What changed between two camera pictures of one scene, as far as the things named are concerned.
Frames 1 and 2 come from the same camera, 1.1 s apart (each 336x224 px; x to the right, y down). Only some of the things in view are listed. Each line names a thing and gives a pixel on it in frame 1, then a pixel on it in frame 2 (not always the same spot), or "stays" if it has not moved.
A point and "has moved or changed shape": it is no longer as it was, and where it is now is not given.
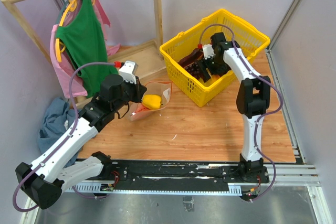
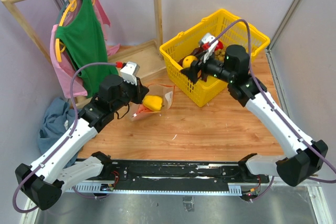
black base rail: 180,176 stays
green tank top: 84,36 stays
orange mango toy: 215,77 has moved or changed shape
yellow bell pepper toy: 151,101 stays
